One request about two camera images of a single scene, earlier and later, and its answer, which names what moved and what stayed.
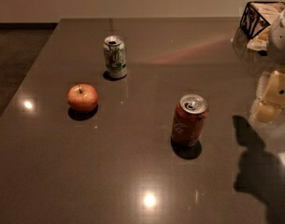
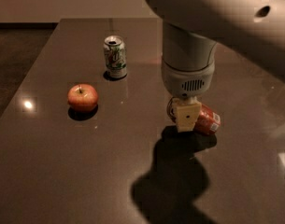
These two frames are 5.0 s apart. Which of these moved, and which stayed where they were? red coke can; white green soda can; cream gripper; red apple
Moved: cream gripper; red coke can
Stayed: white green soda can; red apple
